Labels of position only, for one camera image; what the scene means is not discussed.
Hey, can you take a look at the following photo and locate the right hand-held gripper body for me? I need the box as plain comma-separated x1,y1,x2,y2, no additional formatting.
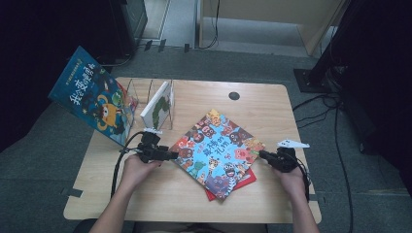
273,139,311,174

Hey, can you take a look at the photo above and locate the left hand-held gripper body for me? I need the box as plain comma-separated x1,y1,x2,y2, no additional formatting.
137,127,170,164

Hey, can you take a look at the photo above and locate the red picture book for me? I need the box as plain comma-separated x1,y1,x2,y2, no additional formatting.
203,167,258,203

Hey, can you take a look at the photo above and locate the white caterpillar picture book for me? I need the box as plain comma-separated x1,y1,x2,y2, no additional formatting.
139,81,173,131

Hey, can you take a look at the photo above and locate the colourful animal picture book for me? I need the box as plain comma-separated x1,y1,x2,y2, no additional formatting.
168,108,266,201

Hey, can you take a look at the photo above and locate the clear acrylic book rack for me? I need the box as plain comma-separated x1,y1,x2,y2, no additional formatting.
116,77,176,131

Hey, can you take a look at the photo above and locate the blue monster picture book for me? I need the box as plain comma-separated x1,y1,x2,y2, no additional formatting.
47,45,139,147

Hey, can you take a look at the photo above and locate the person's right hand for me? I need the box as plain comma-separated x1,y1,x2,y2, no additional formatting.
272,164,308,199

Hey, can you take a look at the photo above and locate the person's left hand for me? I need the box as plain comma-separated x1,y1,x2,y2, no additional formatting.
120,153,163,192

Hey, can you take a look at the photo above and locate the black floor tape strip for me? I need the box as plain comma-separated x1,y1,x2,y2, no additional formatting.
59,186,85,199
310,193,326,206

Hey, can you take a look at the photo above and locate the person's lap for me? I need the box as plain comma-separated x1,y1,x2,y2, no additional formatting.
72,218,270,233

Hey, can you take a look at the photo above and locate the black stand base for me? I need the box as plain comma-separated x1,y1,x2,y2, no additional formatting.
292,67,335,95

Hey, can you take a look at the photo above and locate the dark equipment cabinet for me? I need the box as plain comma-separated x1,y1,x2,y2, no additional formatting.
109,0,149,58

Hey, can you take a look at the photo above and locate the beige wooden cabinet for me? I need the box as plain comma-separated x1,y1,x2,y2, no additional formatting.
196,0,354,58

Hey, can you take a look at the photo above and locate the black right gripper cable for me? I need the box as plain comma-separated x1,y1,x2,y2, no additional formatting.
293,157,313,202

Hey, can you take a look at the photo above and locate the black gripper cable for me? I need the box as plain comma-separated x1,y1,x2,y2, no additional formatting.
293,157,313,202
110,130,146,199

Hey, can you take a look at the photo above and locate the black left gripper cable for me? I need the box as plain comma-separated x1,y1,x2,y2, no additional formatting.
110,130,146,199

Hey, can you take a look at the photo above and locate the long black floor cable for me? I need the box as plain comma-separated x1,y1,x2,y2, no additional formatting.
333,105,355,233

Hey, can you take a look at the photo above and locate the looped black floor cable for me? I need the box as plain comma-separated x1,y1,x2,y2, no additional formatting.
292,92,340,130

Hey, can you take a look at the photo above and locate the hanging black cable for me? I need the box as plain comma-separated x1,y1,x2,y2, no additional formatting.
198,0,222,50

